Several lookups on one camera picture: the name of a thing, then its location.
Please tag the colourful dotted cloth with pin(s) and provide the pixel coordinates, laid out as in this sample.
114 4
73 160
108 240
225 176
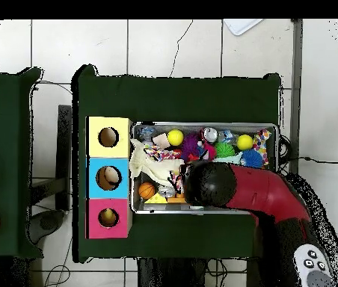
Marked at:
177 181
163 154

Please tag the cream knitted cloth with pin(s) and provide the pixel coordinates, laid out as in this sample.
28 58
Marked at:
154 169

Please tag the orange basketball toy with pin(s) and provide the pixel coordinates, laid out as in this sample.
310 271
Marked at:
147 190

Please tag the crushed red soda can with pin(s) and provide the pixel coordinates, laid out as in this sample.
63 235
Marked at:
209 134

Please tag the mint green knitted cloth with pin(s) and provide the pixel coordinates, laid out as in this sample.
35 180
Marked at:
231 157

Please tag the yellow duck plush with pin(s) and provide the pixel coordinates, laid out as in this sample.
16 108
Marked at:
108 213

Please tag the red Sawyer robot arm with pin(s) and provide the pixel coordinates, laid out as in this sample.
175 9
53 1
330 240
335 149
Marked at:
261 191

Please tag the silver mesh bin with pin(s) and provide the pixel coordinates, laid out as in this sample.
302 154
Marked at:
193 127

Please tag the wooden box with three holes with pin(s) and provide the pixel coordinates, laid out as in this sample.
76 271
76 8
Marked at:
109 152

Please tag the wooden block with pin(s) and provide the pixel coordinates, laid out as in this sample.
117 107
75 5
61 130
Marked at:
160 140

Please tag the yellow ball with seam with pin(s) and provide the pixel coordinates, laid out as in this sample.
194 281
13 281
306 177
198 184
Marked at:
175 137

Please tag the dark green table cloth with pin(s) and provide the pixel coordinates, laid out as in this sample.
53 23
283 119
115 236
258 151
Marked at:
1 119
172 98

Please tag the plain yellow ball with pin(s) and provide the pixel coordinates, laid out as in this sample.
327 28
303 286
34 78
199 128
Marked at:
244 142

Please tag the blue spiky rubber ball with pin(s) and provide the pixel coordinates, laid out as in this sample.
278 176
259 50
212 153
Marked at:
252 158

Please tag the black stand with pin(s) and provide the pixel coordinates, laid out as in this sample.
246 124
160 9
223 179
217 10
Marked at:
64 155

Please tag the white tray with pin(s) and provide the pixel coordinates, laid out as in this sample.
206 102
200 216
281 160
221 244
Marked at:
240 26

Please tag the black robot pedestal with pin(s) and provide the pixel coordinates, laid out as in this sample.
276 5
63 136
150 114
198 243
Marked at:
172 275

